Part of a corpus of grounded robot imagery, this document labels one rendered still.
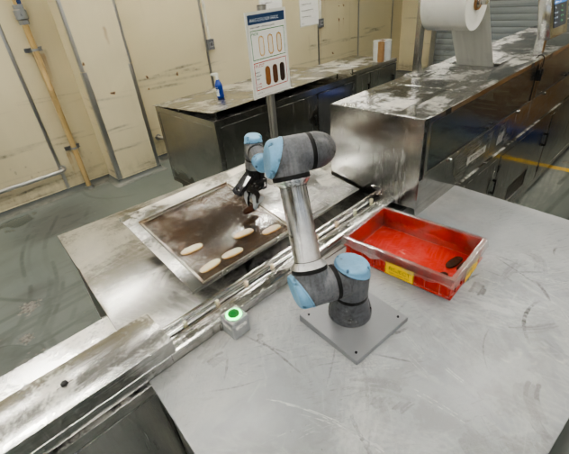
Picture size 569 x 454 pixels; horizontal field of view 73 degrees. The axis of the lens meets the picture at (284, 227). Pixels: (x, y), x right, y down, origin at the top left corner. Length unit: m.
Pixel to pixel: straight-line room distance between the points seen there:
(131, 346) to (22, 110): 3.76
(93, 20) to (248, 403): 4.09
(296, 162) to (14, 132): 3.99
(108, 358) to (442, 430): 0.97
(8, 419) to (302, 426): 0.79
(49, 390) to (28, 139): 3.77
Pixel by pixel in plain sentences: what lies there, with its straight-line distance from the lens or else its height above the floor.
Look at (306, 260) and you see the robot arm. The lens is 1.17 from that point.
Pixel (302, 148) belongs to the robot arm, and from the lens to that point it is 1.14.
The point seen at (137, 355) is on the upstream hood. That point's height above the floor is 0.92.
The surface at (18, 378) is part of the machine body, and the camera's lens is 1.61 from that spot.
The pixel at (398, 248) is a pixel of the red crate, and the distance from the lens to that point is 1.74.
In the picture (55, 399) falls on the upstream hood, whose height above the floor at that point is 0.92.
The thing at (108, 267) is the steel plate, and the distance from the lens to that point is 1.91.
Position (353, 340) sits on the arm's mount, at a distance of 1.32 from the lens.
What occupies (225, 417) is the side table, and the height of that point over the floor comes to 0.82.
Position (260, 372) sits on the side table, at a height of 0.82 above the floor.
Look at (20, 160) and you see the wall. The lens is 4.90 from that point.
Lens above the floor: 1.84
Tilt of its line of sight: 32 degrees down
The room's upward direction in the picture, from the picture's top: 6 degrees counter-clockwise
